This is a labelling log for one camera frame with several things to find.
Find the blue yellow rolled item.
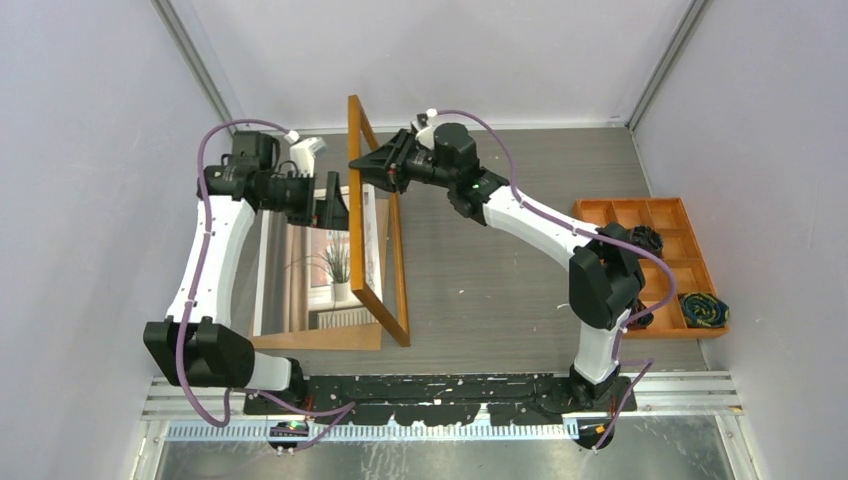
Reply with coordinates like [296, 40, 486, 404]
[678, 292, 729, 329]

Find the orange wooden picture frame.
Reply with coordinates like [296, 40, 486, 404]
[347, 94, 411, 347]

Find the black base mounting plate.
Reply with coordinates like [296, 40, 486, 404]
[281, 373, 637, 427]

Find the brown cardboard backing board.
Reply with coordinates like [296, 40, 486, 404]
[250, 198, 391, 352]

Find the black rolled item in tray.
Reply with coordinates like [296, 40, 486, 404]
[628, 225, 664, 258]

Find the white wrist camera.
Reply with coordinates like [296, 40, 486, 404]
[289, 137, 327, 176]
[410, 108, 438, 150]

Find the photo of plant by window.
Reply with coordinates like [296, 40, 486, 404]
[250, 213, 379, 337]

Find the black orange rolled item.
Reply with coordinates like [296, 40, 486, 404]
[625, 299, 656, 331]

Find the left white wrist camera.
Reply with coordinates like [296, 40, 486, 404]
[289, 137, 327, 176]

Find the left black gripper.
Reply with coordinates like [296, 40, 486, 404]
[261, 169, 357, 231]

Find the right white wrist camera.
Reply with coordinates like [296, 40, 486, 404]
[410, 108, 438, 150]

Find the orange wooden compartment tray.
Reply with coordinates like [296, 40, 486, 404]
[572, 198, 729, 339]

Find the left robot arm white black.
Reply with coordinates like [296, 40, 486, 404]
[143, 131, 348, 414]

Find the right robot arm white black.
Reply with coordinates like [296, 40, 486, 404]
[349, 123, 645, 411]

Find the aluminium rail at front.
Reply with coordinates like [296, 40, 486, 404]
[141, 372, 744, 443]

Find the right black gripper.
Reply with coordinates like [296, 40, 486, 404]
[350, 129, 456, 195]

